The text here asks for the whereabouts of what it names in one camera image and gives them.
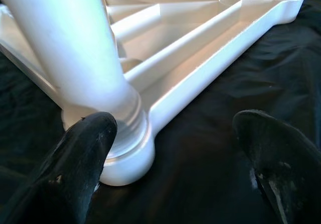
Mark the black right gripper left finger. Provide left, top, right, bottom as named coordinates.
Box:
left=0, top=111, right=118, bottom=224

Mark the white plastic table leg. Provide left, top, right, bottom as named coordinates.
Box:
left=0, top=0, right=152, bottom=159

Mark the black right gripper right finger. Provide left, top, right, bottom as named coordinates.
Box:
left=232, top=109, right=321, bottom=224

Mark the white plastic table top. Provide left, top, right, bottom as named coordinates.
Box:
left=0, top=0, right=306, bottom=187

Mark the black plastic table cover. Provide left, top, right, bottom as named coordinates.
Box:
left=0, top=0, right=321, bottom=224

